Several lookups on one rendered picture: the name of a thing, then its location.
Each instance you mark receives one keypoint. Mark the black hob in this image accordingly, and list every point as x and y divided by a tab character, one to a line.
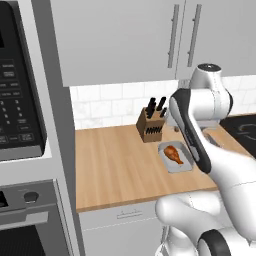
241	130

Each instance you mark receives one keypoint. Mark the grey tall appliance cabinet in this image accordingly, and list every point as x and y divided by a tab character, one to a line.
56	133

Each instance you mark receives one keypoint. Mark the wide grey cupboard door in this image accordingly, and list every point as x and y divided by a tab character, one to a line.
113	36

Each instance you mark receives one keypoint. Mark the white wall socket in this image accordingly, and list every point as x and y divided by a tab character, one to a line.
184	83

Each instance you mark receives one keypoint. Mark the wooden knife block with knives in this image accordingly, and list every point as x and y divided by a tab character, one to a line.
150	128

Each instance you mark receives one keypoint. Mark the grey drawer front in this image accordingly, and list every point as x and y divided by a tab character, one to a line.
100	218

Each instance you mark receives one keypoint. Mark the grey built-in oven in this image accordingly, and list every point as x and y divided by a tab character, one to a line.
20	233

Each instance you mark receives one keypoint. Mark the grey meat container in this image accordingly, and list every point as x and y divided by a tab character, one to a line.
176	168

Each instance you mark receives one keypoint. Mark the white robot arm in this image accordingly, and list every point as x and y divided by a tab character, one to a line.
233	186

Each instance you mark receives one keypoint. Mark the black microwave oven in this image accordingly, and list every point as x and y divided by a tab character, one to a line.
16	83

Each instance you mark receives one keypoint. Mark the black oven knob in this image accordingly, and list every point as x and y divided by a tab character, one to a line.
31	196

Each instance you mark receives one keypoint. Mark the grey lower cupboard door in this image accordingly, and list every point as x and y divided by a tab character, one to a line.
123	241

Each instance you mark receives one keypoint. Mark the brown chicken drumstick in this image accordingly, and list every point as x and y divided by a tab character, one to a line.
172	154

